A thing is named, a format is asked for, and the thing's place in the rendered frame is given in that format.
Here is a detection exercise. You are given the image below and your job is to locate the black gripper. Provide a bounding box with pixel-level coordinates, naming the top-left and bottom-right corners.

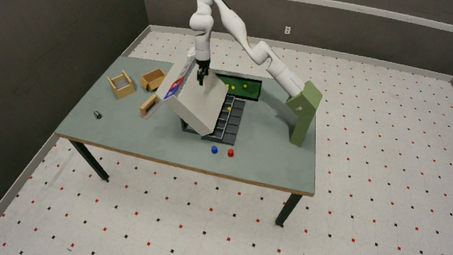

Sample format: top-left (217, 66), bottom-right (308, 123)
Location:
top-left (195, 57), bottom-right (211, 86)

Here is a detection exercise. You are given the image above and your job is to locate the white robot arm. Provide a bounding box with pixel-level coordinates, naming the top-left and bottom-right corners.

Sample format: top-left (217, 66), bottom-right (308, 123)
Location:
top-left (187, 0), bottom-right (305, 98)

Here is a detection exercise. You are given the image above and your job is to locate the open brown cardboard box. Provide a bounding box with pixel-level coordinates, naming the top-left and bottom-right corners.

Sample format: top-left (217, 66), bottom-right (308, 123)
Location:
top-left (140, 69), bottom-right (166, 92)

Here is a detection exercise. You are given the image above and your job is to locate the tan cardboard box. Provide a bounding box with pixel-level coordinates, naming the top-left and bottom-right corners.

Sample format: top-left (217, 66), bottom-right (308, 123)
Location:
top-left (107, 71), bottom-right (135, 99)

